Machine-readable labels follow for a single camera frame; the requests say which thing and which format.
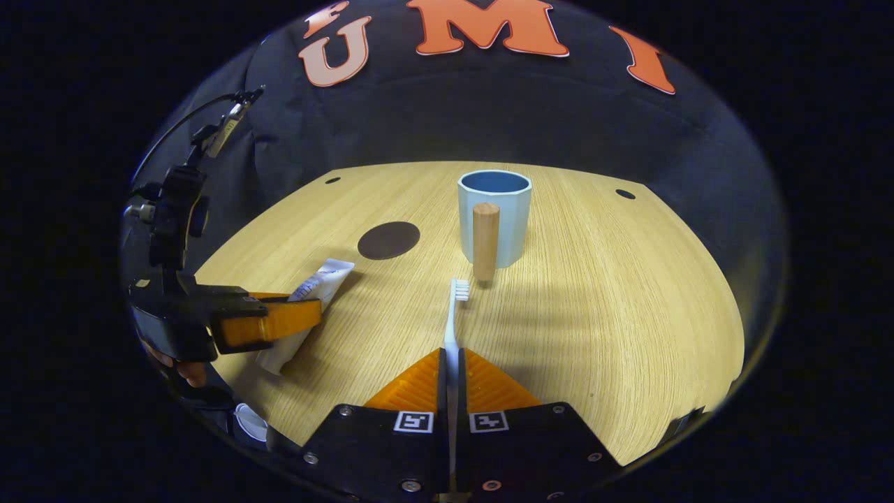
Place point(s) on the white toothpaste tube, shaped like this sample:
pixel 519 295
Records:
pixel 328 276

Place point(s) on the white round object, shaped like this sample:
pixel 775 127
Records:
pixel 250 423

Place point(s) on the white toothbrush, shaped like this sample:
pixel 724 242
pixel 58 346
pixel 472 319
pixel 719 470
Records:
pixel 451 335

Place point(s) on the dark brown round coaster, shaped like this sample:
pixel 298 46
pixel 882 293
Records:
pixel 388 240

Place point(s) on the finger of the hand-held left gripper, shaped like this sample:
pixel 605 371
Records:
pixel 269 296
pixel 279 321

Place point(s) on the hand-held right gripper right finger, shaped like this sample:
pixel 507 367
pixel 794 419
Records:
pixel 531 450

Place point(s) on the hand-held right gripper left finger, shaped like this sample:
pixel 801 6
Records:
pixel 377 450

